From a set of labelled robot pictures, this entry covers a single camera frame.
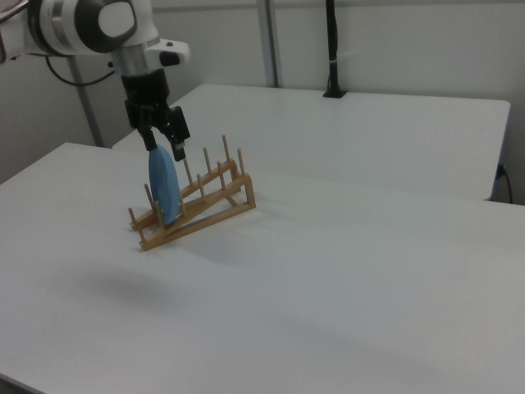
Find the blue round plate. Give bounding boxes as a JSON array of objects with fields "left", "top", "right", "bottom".
[{"left": 147, "top": 143, "right": 181, "bottom": 227}]

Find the wooden plate rack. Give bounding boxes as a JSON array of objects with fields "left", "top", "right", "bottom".
[{"left": 127, "top": 133, "right": 256, "bottom": 252}]

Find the white side table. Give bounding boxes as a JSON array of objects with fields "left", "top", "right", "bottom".
[{"left": 111, "top": 84, "right": 512, "bottom": 202}]

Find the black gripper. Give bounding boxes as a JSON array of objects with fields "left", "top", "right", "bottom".
[{"left": 121, "top": 69, "right": 191, "bottom": 163}]

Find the black wall cable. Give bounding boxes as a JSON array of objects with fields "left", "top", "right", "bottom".
[{"left": 496, "top": 163, "right": 514, "bottom": 203}]

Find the grey metal frame post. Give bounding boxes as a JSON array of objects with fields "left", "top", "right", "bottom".
[
  {"left": 65, "top": 55, "right": 104, "bottom": 148},
  {"left": 256, "top": 0, "right": 285, "bottom": 89}
]

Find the black camera pole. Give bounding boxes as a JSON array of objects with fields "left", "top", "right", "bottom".
[{"left": 322, "top": 0, "right": 349, "bottom": 99}]

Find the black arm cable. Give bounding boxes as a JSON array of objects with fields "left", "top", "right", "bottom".
[{"left": 44, "top": 55, "right": 118, "bottom": 87}]

